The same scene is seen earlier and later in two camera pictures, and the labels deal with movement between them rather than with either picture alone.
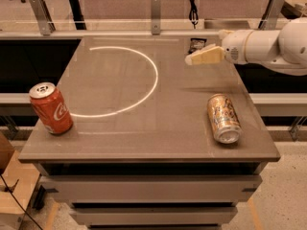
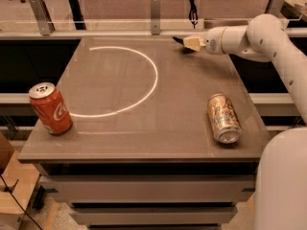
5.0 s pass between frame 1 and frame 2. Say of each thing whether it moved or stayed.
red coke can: stayed
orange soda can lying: stayed
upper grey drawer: stayed
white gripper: moved
